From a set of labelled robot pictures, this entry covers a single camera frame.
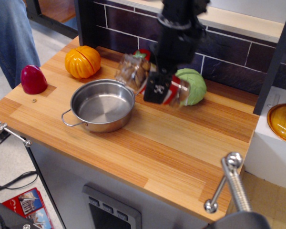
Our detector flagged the green toy cabbage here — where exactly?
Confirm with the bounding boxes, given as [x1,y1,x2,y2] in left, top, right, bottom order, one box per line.
[175,68,207,106]

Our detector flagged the amber glass lid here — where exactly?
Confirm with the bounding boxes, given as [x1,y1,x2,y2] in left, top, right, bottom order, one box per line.
[267,104,286,141]

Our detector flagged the clear jar of almonds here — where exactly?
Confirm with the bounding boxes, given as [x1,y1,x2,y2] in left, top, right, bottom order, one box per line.
[115,54,190,107]

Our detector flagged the red toy tomato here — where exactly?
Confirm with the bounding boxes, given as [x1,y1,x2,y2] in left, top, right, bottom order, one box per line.
[133,49,151,61]

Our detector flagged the person leg in jeans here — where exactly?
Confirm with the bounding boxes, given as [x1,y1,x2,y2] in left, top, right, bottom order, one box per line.
[0,0,41,89]

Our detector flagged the orange toy pumpkin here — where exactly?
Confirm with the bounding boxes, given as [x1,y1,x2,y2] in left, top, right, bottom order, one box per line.
[64,45,101,79]

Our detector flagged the dark metal shelf post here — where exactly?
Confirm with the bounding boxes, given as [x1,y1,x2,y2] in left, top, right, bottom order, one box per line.
[253,22,286,115]

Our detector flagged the grey oven control panel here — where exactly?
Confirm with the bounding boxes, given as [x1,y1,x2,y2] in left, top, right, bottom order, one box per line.
[82,185,142,229]

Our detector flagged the dark red toy vegetable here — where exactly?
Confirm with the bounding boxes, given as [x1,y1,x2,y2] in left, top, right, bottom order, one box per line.
[20,65,48,94]

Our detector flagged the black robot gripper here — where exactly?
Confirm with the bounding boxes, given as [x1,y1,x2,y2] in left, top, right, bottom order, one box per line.
[143,0,210,104]

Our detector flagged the metal clamp screw right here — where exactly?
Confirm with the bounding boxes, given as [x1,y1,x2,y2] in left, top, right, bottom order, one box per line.
[204,152,252,214]

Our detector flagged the metal clamp screw left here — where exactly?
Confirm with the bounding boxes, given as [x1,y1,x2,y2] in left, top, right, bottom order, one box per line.
[0,121,32,147]

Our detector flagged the stainless steel pot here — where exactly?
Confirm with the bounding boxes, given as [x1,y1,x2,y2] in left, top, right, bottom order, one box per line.
[61,79,136,133]

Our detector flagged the red picture booklet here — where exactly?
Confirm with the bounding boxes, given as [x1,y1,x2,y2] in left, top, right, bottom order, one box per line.
[2,187,53,229]

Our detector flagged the metal clamp screw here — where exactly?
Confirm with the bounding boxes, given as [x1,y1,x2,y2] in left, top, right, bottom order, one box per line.
[0,121,32,147]
[204,152,252,214]

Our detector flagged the black floor cable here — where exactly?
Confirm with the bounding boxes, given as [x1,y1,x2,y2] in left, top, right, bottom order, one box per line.
[0,171,39,201]

